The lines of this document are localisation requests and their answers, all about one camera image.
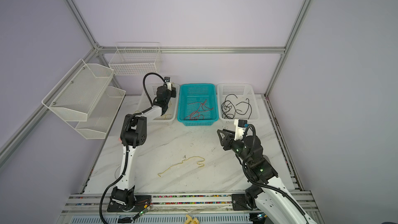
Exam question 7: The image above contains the aluminium front rail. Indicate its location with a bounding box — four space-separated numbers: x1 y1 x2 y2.
60 190 321 217

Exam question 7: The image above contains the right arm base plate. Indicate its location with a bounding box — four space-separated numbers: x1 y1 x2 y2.
231 192 275 213

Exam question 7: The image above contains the white two-tier mesh shelf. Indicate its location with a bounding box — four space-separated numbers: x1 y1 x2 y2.
41 59 125 140

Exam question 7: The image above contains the red cable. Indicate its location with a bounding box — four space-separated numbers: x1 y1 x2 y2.
186 99 215 114
184 109 206 121

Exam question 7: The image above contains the right white plastic basket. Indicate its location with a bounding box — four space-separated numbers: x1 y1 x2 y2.
217 83 260 124

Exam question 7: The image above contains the white plastic basket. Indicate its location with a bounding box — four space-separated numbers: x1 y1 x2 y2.
217 83 260 124
137 83 180 125

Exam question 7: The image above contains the yellow object at front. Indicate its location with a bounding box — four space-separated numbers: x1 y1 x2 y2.
184 214 200 224

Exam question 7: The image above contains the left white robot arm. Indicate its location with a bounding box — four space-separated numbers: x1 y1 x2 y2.
99 72 177 224

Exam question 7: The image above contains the left white plastic basket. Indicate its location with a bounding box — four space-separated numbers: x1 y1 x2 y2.
137 83 180 125

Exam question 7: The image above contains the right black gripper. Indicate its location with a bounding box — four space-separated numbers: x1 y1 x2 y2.
216 128 251 166

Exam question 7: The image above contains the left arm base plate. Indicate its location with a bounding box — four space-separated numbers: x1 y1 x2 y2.
107 195 152 213

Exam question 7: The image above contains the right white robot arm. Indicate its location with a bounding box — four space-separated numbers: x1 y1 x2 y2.
217 119 316 224

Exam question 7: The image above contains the white wire wall basket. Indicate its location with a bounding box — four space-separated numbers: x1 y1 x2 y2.
109 42 163 76

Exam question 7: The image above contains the long black cable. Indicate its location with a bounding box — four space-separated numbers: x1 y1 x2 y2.
220 94 253 120

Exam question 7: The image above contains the teal plastic basket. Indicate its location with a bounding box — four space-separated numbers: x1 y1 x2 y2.
177 84 219 127

